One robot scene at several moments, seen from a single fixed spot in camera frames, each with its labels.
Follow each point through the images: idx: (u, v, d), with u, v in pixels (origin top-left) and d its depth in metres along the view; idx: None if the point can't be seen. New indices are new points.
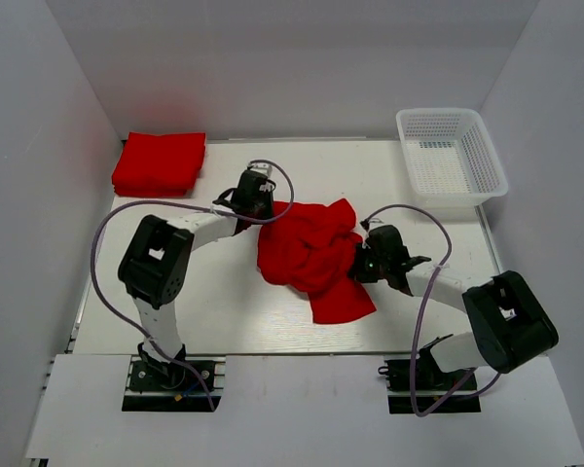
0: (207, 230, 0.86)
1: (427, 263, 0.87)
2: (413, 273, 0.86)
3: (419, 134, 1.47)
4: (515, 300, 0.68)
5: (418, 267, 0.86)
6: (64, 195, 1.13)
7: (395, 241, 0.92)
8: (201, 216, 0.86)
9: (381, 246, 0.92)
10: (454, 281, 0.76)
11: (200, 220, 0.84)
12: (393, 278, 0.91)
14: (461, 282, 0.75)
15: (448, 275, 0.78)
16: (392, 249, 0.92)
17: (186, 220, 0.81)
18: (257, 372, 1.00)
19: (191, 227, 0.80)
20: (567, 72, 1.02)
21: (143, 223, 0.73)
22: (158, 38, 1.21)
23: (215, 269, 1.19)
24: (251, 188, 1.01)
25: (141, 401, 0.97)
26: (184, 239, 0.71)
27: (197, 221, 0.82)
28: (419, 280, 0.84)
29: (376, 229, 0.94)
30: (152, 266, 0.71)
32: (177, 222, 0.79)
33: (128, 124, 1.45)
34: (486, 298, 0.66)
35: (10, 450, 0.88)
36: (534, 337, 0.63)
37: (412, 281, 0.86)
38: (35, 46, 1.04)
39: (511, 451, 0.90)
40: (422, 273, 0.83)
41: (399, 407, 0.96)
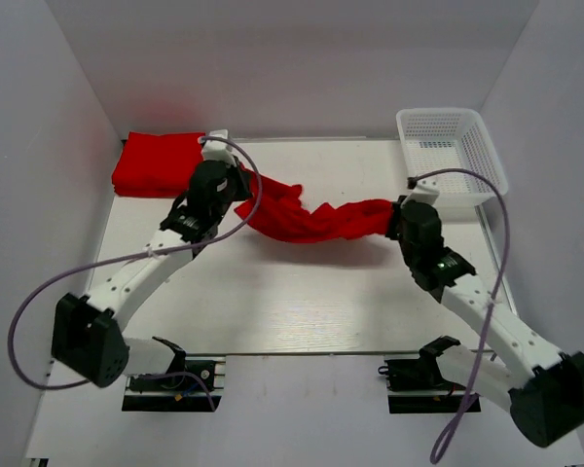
0: (148, 282, 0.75)
1: (471, 278, 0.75)
2: (456, 292, 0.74)
3: (419, 134, 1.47)
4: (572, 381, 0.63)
5: (461, 284, 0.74)
6: (64, 195, 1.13)
7: (434, 235, 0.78)
8: (136, 268, 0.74)
9: (419, 238, 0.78)
10: (512, 341, 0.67)
11: (130, 280, 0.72)
12: (421, 278, 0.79)
14: (522, 347, 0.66)
15: (504, 327, 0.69)
16: (430, 242, 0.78)
17: (114, 286, 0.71)
18: (258, 371, 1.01)
19: (122, 297, 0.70)
20: (566, 72, 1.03)
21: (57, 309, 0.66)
22: (158, 38, 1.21)
23: (215, 269, 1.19)
24: (203, 197, 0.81)
25: (141, 401, 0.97)
26: (106, 327, 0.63)
27: (127, 282, 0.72)
28: (462, 306, 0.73)
29: (416, 218, 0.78)
30: (82, 351, 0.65)
32: (103, 295, 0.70)
33: (128, 124, 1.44)
34: (553, 389, 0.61)
35: (11, 450, 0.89)
36: (576, 420, 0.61)
37: (449, 296, 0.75)
38: (35, 46, 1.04)
39: (511, 450, 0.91)
40: (468, 302, 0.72)
41: (400, 407, 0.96)
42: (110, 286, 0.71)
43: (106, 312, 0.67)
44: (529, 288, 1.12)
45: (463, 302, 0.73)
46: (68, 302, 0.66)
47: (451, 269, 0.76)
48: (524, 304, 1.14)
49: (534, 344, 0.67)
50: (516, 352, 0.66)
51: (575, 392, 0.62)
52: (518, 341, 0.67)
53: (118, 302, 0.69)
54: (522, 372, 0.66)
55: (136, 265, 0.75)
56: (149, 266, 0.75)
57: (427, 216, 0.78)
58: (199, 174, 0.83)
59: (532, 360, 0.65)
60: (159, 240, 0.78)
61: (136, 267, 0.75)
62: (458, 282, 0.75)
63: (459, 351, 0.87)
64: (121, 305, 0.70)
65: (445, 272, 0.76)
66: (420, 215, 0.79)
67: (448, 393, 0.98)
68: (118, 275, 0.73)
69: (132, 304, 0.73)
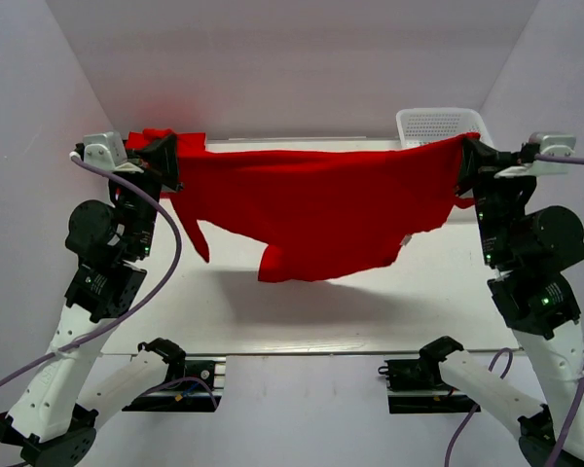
0: (72, 377, 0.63)
1: (570, 327, 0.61)
2: (550, 345, 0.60)
3: (419, 134, 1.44)
4: None
5: (562, 338, 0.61)
6: (63, 195, 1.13)
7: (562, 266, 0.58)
8: (53, 372, 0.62)
9: (542, 264, 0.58)
10: None
11: (47, 392, 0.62)
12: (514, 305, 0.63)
14: None
15: None
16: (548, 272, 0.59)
17: (33, 401, 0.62)
18: (258, 372, 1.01)
19: (43, 416, 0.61)
20: (566, 72, 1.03)
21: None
22: (157, 38, 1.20)
23: (218, 274, 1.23)
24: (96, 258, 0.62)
25: (143, 401, 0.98)
26: (35, 453, 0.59)
27: (43, 396, 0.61)
28: (547, 361, 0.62)
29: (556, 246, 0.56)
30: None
32: (24, 416, 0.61)
33: (127, 124, 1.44)
34: None
35: (11, 450, 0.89)
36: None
37: (537, 341, 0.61)
38: (35, 45, 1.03)
39: (510, 450, 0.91)
40: (561, 365, 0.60)
41: (400, 407, 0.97)
42: (28, 402, 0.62)
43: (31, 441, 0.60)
44: None
45: (552, 360, 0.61)
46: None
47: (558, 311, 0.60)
48: None
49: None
50: None
51: None
52: None
53: (41, 423, 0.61)
54: (575, 448, 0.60)
55: (49, 367, 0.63)
56: (62, 368, 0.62)
57: (570, 244, 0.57)
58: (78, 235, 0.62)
59: None
60: (68, 326, 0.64)
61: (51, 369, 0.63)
62: (557, 333, 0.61)
63: (462, 360, 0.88)
64: (46, 423, 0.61)
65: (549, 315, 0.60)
66: (560, 240, 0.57)
67: (448, 393, 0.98)
68: (34, 383, 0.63)
69: (67, 404, 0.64)
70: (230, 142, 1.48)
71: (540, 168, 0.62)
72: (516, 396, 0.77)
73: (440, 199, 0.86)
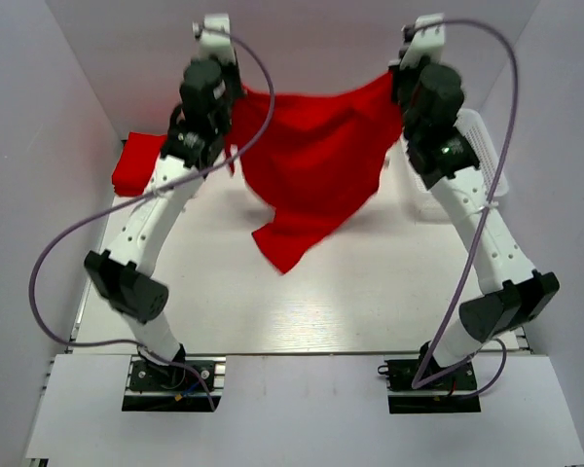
0: (162, 219, 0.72)
1: (473, 172, 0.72)
2: (452, 186, 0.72)
3: None
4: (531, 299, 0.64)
5: (460, 178, 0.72)
6: (63, 194, 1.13)
7: (451, 108, 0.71)
8: (148, 210, 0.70)
9: (432, 109, 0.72)
10: (492, 253, 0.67)
11: (145, 225, 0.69)
12: (420, 159, 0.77)
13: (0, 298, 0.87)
14: (500, 259, 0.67)
15: (492, 238, 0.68)
16: (442, 120, 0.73)
17: (129, 234, 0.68)
18: (257, 371, 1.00)
19: (139, 247, 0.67)
20: (566, 71, 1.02)
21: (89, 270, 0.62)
22: (156, 38, 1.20)
23: (216, 269, 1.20)
24: (202, 107, 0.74)
25: (141, 401, 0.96)
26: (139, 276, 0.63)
27: (141, 230, 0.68)
28: (456, 205, 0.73)
29: (434, 86, 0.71)
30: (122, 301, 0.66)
32: (121, 247, 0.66)
33: (128, 125, 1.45)
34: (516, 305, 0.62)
35: (12, 449, 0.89)
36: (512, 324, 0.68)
37: (443, 186, 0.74)
38: (35, 45, 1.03)
39: (511, 450, 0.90)
40: (461, 198, 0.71)
41: (400, 407, 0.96)
42: (126, 236, 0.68)
43: (131, 266, 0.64)
44: None
45: (456, 197, 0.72)
46: (93, 259, 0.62)
47: (455, 157, 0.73)
48: None
49: (513, 257, 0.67)
50: (493, 263, 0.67)
51: (528, 306, 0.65)
52: (498, 251, 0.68)
53: (137, 253, 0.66)
54: (491, 279, 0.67)
55: (144, 208, 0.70)
56: (159, 206, 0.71)
57: (451, 87, 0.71)
58: (188, 80, 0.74)
59: (505, 273, 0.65)
60: (162, 174, 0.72)
61: (145, 212, 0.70)
62: (457, 175, 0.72)
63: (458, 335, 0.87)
64: (140, 256, 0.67)
65: (448, 161, 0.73)
66: (436, 82, 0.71)
67: (448, 393, 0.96)
68: (130, 223, 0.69)
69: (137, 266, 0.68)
70: None
71: (419, 40, 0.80)
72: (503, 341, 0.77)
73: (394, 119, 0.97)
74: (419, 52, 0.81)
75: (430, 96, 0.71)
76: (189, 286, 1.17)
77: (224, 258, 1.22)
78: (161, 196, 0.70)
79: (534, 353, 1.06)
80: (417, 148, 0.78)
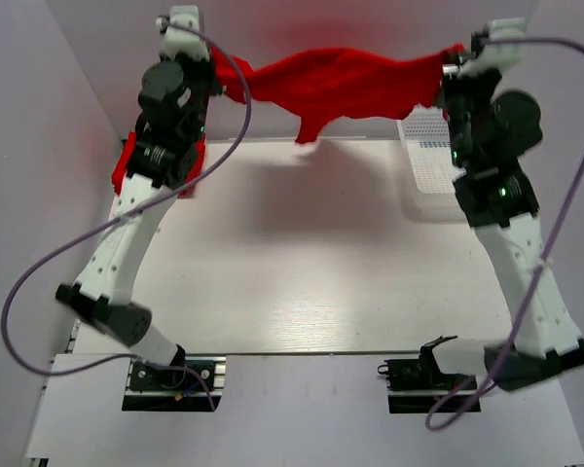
0: (132, 245, 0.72)
1: (530, 220, 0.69)
2: (506, 235, 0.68)
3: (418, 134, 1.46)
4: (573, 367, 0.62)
5: (516, 227, 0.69)
6: (63, 194, 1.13)
7: (519, 146, 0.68)
8: (117, 237, 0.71)
9: (501, 144, 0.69)
10: (537, 316, 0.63)
11: (116, 254, 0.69)
12: (471, 198, 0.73)
13: (0, 298, 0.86)
14: (546, 323, 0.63)
15: (540, 302, 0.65)
16: (507, 156, 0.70)
17: (99, 267, 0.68)
18: (257, 372, 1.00)
19: (110, 278, 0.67)
20: (568, 71, 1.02)
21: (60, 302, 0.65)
22: (156, 37, 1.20)
23: (216, 269, 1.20)
24: (166, 117, 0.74)
25: (141, 401, 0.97)
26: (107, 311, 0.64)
27: (112, 260, 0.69)
28: (505, 255, 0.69)
29: (508, 123, 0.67)
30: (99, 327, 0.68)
32: (92, 281, 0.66)
33: (128, 124, 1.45)
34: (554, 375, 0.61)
35: (12, 449, 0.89)
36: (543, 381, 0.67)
37: (494, 233, 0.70)
38: (34, 44, 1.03)
39: (511, 450, 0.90)
40: (515, 253, 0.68)
41: (399, 407, 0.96)
42: (95, 268, 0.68)
43: (101, 301, 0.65)
44: None
45: (509, 250, 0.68)
46: (65, 294, 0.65)
47: (510, 199, 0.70)
48: None
49: (560, 323, 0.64)
50: (538, 327, 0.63)
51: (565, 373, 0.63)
52: (546, 315, 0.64)
53: (108, 285, 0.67)
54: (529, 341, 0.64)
55: (113, 233, 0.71)
56: (128, 232, 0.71)
57: (526, 124, 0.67)
58: (149, 89, 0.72)
59: (549, 341, 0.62)
60: (130, 195, 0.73)
61: (116, 236, 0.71)
62: (512, 223, 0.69)
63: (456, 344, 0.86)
64: (113, 287, 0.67)
65: (502, 202, 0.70)
66: (512, 117, 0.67)
67: (447, 392, 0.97)
68: (101, 251, 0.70)
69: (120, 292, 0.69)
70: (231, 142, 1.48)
71: (489, 55, 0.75)
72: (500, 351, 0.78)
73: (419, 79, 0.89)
74: (486, 64, 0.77)
75: (503, 132, 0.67)
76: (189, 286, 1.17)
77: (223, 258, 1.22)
78: (128, 220, 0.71)
79: None
80: (469, 184, 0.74)
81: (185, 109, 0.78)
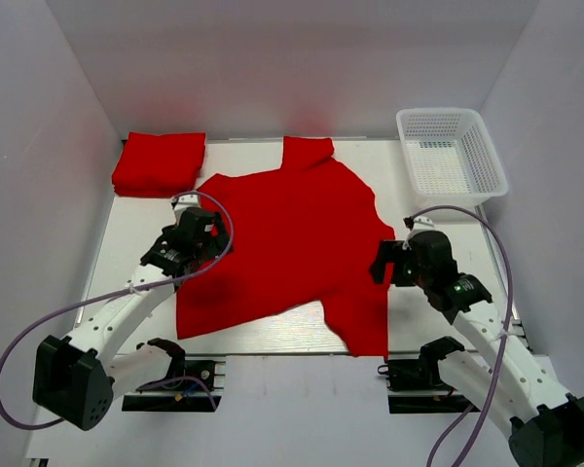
0: (130, 315, 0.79)
1: (487, 304, 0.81)
2: (469, 317, 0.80)
3: (418, 134, 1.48)
4: (577, 425, 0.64)
5: (475, 309, 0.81)
6: (63, 194, 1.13)
7: (444, 256, 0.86)
8: (119, 305, 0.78)
9: (433, 259, 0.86)
10: (521, 377, 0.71)
11: (114, 317, 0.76)
12: (437, 297, 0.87)
13: (0, 298, 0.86)
14: (529, 384, 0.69)
15: (517, 365, 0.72)
16: (444, 265, 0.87)
17: (96, 326, 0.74)
18: (258, 372, 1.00)
19: (104, 336, 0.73)
20: (566, 71, 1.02)
21: (42, 354, 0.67)
22: (156, 38, 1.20)
23: None
24: (192, 233, 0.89)
25: (142, 401, 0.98)
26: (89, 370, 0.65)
27: (109, 322, 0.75)
28: (477, 337, 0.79)
29: (427, 240, 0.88)
30: (65, 392, 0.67)
32: (86, 336, 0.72)
33: (129, 125, 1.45)
34: (556, 432, 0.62)
35: (12, 449, 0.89)
36: (570, 461, 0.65)
37: (461, 318, 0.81)
38: (35, 45, 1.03)
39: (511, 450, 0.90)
40: (480, 330, 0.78)
41: (399, 407, 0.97)
42: (91, 326, 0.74)
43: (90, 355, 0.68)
44: (529, 288, 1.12)
45: (476, 328, 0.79)
46: (52, 344, 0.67)
47: (465, 293, 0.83)
48: (523, 304, 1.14)
49: (542, 381, 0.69)
50: (523, 387, 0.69)
51: (578, 438, 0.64)
52: (527, 377, 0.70)
53: (100, 341, 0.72)
54: (526, 406, 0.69)
55: (117, 302, 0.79)
56: (130, 303, 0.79)
57: (440, 240, 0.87)
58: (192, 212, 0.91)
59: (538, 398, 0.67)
60: (140, 275, 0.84)
61: (118, 305, 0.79)
62: (472, 307, 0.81)
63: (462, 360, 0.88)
64: (104, 344, 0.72)
65: (459, 295, 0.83)
66: (427, 237, 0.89)
67: (448, 393, 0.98)
68: (100, 314, 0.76)
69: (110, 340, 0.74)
70: (230, 142, 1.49)
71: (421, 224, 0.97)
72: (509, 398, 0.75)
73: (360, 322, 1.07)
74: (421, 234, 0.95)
75: (423, 247, 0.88)
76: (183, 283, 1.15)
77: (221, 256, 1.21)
78: (136, 293, 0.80)
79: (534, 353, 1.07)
80: (431, 289, 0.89)
81: (204, 237, 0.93)
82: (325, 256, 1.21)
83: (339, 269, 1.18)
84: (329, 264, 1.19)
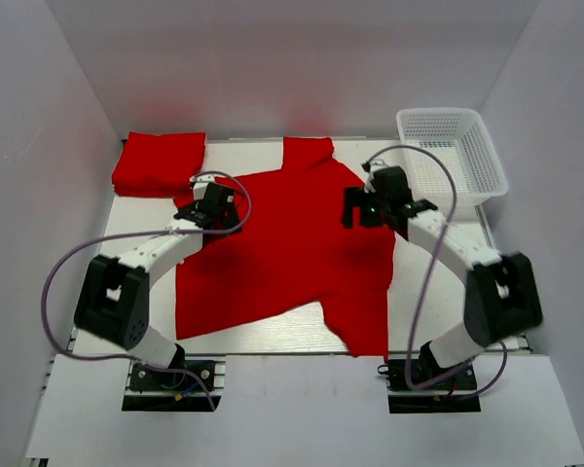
0: (170, 253, 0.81)
1: (432, 212, 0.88)
2: (417, 223, 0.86)
3: (419, 134, 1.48)
4: (514, 283, 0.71)
5: (422, 217, 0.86)
6: (63, 194, 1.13)
7: (399, 181, 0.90)
8: (161, 241, 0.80)
9: (388, 187, 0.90)
10: (457, 249, 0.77)
11: (159, 247, 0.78)
12: (392, 220, 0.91)
13: (0, 298, 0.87)
14: (467, 253, 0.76)
15: (455, 241, 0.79)
16: (398, 191, 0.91)
17: (141, 253, 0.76)
18: (257, 372, 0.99)
19: (150, 260, 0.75)
20: (566, 71, 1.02)
21: (92, 267, 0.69)
22: (156, 38, 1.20)
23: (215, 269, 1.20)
24: (218, 200, 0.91)
25: (141, 401, 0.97)
26: (137, 282, 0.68)
27: (153, 251, 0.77)
28: (424, 234, 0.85)
29: (383, 171, 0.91)
30: (109, 310, 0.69)
32: (132, 258, 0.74)
33: (129, 125, 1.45)
34: (486, 278, 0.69)
35: (12, 449, 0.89)
36: (521, 323, 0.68)
37: (412, 227, 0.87)
38: (35, 45, 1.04)
39: (511, 450, 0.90)
40: (427, 229, 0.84)
41: (399, 407, 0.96)
42: (137, 252, 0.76)
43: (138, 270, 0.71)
44: None
45: (422, 229, 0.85)
46: (101, 260, 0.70)
47: (416, 208, 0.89)
48: None
49: (479, 249, 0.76)
50: (462, 256, 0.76)
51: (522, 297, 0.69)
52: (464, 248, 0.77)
53: (148, 262, 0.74)
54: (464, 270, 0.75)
55: (157, 239, 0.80)
56: (171, 241, 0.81)
57: (395, 169, 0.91)
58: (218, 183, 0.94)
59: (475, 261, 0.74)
60: (176, 225, 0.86)
61: (159, 240, 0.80)
62: (419, 216, 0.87)
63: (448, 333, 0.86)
64: (150, 265, 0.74)
65: (410, 211, 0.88)
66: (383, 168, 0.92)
67: (448, 393, 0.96)
68: (144, 244, 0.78)
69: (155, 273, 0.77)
70: (231, 142, 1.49)
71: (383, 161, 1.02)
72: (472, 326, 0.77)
73: (365, 329, 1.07)
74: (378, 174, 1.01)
75: (379, 177, 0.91)
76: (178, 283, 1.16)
77: (220, 257, 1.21)
78: (176, 235, 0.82)
79: (535, 354, 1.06)
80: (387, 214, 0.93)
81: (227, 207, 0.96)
82: (326, 256, 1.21)
83: (339, 270, 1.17)
84: (330, 266, 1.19)
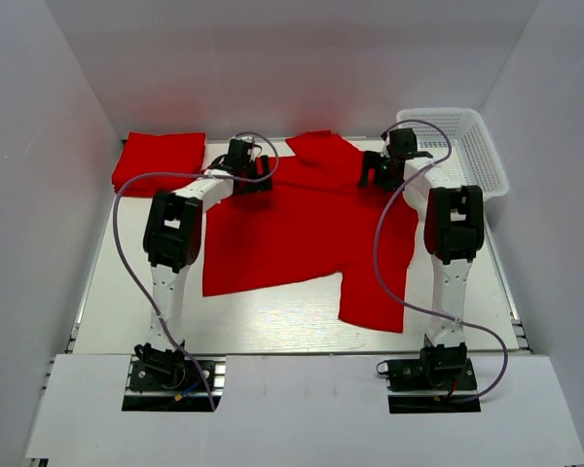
0: (211, 193, 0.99)
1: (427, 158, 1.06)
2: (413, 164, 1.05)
3: (419, 134, 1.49)
4: (467, 208, 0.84)
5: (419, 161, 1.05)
6: (64, 193, 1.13)
7: (406, 136, 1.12)
8: (203, 182, 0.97)
9: (396, 138, 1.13)
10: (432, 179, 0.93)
11: (203, 186, 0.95)
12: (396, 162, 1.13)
13: (0, 298, 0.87)
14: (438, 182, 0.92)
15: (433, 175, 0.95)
16: (405, 143, 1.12)
17: (192, 189, 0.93)
18: (257, 372, 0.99)
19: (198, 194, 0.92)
20: (566, 72, 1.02)
21: (156, 198, 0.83)
22: (156, 38, 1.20)
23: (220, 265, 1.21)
24: (240, 151, 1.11)
25: (142, 401, 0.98)
26: (196, 209, 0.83)
27: (200, 189, 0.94)
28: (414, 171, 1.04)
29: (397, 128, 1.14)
30: (170, 236, 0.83)
32: (183, 192, 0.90)
33: (129, 125, 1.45)
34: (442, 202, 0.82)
35: (12, 449, 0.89)
36: (467, 236, 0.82)
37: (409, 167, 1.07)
38: (36, 46, 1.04)
39: (511, 451, 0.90)
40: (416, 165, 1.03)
41: (399, 407, 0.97)
42: (188, 188, 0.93)
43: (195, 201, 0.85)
44: (529, 287, 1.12)
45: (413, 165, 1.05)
46: (162, 196, 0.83)
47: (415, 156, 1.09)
48: (523, 303, 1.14)
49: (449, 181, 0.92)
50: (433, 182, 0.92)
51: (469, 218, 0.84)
52: (435, 179, 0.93)
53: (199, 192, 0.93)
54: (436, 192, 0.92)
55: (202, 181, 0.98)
56: (212, 183, 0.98)
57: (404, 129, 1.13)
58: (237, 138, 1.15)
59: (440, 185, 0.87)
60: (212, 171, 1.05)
61: (202, 182, 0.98)
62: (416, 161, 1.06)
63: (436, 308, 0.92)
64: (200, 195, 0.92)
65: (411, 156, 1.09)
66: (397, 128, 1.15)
67: (447, 393, 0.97)
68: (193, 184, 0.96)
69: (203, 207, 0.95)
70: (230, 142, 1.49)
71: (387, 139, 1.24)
72: (456, 275, 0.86)
73: (382, 306, 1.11)
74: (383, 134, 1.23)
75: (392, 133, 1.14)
76: (207, 238, 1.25)
77: (245, 232, 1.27)
78: (214, 179, 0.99)
79: (534, 353, 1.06)
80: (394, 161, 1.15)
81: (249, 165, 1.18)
82: (344, 233, 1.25)
83: (359, 245, 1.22)
84: (348, 244, 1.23)
